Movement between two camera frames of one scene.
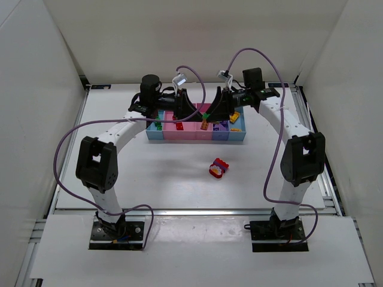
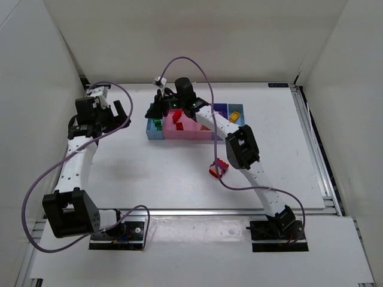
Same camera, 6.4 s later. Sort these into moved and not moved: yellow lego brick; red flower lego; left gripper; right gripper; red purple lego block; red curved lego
Moved: right gripper; left gripper
Not moved: red curved lego; red purple lego block; red flower lego; yellow lego brick
